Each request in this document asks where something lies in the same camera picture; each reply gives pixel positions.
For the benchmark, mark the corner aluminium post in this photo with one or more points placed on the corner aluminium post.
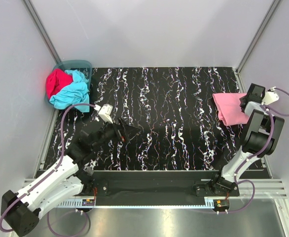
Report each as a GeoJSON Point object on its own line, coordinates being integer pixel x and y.
{"type": "Point", "coordinates": [261, 29]}
{"type": "Point", "coordinates": [41, 29]}

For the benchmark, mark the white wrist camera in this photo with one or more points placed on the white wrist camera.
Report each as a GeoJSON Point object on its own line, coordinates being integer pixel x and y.
{"type": "Point", "coordinates": [104, 112]}
{"type": "Point", "coordinates": [270, 96]}

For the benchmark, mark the teal plastic basket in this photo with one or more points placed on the teal plastic basket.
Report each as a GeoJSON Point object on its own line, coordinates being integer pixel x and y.
{"type": "Point", "coordinates": [81, 65]}

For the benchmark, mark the right corner aluminium post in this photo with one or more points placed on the right corner aluminium post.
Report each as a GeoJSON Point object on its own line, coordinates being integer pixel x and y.
{"type": "Point", "coordinates": [261, 29]}

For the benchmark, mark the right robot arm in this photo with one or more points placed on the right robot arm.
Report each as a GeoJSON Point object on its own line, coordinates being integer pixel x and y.
{"type": "Point", "coordinates": [259, 137]}

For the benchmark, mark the left corner aluminium post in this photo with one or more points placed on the left corner aluminium post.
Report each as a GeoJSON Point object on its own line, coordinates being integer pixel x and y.
{"type": "Point", "coordinates": [41, 29]}

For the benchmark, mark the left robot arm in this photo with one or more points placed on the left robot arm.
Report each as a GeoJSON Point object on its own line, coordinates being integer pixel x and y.
{"type": "Point", "coordinates": [22, 210]}

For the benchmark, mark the red t shirt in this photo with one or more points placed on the red t shirt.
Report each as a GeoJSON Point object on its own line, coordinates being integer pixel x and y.
{"type": "Point", "coordinates": [56, 81]}

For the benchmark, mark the aluminium frame rail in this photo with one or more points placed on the aluminium frame rail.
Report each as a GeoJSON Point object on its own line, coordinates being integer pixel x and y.
{"type": "Point", "coordinates": [264, 188]}

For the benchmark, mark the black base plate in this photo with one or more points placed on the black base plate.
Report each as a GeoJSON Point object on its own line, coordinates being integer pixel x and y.
{"type": "Point", "coordinates": [156, 188]}

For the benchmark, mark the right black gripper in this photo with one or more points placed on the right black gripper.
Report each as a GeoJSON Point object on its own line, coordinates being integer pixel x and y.
{"type": "Point", "coordinates": [242, 98]}

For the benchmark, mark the cyan t shirt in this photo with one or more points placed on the cyan t shirt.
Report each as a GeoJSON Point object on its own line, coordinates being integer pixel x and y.
{"type": "Point", "coordinates": [77, 93]}

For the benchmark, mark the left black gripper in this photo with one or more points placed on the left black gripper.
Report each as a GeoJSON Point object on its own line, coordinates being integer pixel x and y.
{"type": "Point", "coordinates": [129, 131]}

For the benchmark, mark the pink t shirt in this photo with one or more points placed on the pink t shirt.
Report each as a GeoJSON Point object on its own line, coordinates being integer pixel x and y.
{"type": "Point", "coordinates": [229, 110]}

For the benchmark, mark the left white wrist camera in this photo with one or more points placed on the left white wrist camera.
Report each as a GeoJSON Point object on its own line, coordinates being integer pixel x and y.
{"type": "Point", "coordinates": [104, 112]}

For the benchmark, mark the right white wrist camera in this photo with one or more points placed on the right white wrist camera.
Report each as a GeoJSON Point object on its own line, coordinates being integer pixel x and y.
{"type": "Point", "coordinates": [270, 96]}

